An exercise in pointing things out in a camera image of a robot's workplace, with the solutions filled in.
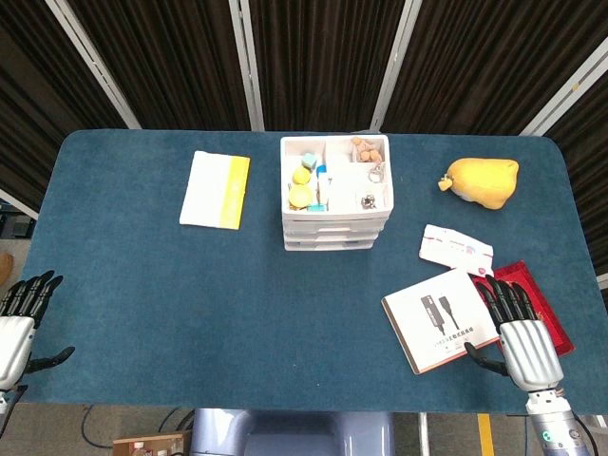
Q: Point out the teal flat sharpener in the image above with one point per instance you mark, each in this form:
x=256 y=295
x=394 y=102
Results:
x=317 y=207

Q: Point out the white card packet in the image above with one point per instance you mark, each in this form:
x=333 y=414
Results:
x=451 y=247

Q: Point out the white metal frame post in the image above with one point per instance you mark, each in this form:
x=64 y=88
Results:
x=246 y=62
x=394 y=66
x=95 y=66
x=16 y=204
x=565 y=92

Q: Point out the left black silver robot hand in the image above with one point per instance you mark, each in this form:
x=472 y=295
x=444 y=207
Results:
x=14 y=342

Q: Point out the grey-blue robot torso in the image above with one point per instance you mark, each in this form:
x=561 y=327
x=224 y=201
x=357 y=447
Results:
x=290 y=434

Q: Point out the small yellow tape roll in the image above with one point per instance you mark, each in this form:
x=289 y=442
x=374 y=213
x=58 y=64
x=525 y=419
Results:
x=300 y=176

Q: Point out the brown wooden bead cluster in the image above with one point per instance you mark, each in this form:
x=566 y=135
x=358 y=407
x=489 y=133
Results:
x=366 y=149

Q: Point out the red certificate booklet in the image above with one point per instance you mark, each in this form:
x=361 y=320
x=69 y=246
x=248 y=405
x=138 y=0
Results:
x=556 y=328

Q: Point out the teal eraser block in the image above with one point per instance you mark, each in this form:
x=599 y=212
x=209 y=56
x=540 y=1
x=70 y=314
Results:
x=310 y=160

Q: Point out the white and yellow booklet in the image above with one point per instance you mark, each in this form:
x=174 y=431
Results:
x=209 y=190

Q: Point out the brown wooden object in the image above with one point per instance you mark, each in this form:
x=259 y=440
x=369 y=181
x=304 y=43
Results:
x=5 y=268

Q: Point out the dark metal clip cluster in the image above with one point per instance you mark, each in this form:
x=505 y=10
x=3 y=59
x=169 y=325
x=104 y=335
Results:
x=367 y=201

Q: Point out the white glue stick blue cap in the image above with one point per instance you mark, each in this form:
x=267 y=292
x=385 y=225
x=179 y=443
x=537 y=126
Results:
x=324 y=187

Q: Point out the brown cardboard box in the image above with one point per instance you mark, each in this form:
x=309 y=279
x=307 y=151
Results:
x=152 y=445

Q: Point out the blue felt table cover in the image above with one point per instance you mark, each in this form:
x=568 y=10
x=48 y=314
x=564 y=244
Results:
x=190 y=309

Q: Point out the white plastic drawer organizer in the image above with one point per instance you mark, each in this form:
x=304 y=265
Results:
x=342 y=190

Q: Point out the white plastic drawer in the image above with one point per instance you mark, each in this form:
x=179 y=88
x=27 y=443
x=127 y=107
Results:
x=330 y=236
x=328 y=246
x=332 y=226

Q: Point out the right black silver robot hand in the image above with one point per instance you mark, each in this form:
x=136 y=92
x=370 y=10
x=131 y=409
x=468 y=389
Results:
x=527 y=351

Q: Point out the yellow plush toy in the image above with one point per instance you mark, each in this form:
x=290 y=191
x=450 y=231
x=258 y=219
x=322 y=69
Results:
x=484 y=183

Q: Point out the large yellow tape roll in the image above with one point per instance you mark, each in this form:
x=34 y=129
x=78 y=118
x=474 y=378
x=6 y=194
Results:
x=300 y=195

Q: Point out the dark brown pleated curtain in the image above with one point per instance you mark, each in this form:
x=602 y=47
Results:
x=323 y=57

